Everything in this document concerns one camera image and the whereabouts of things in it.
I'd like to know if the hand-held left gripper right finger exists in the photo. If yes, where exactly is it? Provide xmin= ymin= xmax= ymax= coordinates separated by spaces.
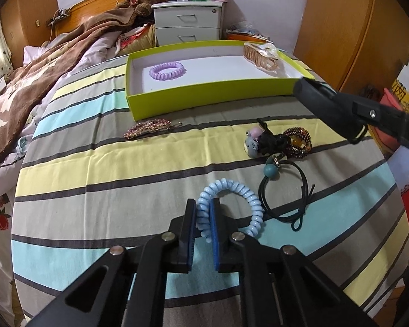
xmin=209 ymin=199 xmax=379 ymax=327

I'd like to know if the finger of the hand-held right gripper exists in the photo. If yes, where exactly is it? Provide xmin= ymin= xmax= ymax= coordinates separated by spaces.
xmin=293 ymin=77 xmax=409 ymax=151

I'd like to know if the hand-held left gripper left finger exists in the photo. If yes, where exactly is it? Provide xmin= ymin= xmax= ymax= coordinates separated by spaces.
xmin=26 ymin=198 xmax=196 ymax=327

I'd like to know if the brown beaded hair tie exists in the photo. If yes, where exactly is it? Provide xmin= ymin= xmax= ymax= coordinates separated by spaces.
xmin=281 ymin=127 xmax=312 ymax=159

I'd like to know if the blue spiral hair tie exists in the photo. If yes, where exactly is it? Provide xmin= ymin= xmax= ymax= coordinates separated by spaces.
xmin=196 ymin=178 xmax=264 ymax=244

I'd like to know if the cartoon hair clip black bow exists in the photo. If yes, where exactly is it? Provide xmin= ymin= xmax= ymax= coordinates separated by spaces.
xmin=244 ymin=119 xmax=288 ymax=158

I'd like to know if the black hair tie teal bead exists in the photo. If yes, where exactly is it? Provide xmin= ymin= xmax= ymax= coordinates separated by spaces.
xmin=258 ymin=155 xmax=316 ymax=232

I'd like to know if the rhinestone hair clip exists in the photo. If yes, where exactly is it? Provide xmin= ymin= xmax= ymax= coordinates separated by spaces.
xmin=124 ymin=119 xmax=183 ymax=140

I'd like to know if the green cardboard tray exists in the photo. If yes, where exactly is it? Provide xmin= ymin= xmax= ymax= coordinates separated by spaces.
xmin=125 ymin=40 xmax=316 ymax=122

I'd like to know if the beige claw hair clip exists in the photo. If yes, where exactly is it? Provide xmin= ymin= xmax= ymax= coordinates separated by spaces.
xmin=243 ymin=42 xmax=280 ymax=73

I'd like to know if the striped cloth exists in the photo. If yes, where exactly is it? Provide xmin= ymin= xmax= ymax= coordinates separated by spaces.
xmin=11 ymin=51 xmax=409 ymax=327

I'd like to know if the large wooden wardrobe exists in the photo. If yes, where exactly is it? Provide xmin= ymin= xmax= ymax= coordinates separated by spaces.
xmin=295 ymin=0 xmax=409 ymax=96

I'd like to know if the orange bin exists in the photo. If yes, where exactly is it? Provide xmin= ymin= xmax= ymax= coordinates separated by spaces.
xmin=225 ymin=24 xmax=270 ymax=43

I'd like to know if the white nightstand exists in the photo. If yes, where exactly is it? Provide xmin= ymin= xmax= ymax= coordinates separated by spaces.
xmin=151 ymin=0 xmax=224 ymax=46

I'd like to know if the yellow red pillow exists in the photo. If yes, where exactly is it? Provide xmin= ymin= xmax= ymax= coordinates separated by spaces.
xmin=118 ymin=24 xmax=157 ymax=55

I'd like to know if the brown blanket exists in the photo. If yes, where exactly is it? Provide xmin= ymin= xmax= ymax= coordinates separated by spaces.
xmin=0 ymin=7 xmax=139 ymax=174

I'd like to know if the wooden headboard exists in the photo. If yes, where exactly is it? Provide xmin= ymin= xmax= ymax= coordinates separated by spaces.
xmin=48 ymin=0 xmax=171 ymax=38

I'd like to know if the power strip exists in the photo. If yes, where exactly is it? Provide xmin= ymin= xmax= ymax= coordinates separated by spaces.
xmin=48 ymin=8 xmax=70 ymax=26

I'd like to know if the tall wooden cabinet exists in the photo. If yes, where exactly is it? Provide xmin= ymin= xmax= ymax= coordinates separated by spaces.
xmin=0 ymin=0 xmax=60 ymax=69

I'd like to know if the purple spiral hair tie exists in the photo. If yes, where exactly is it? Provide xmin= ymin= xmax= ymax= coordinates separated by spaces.
xmin=149 ymin=62 xmax=187 ymax=81

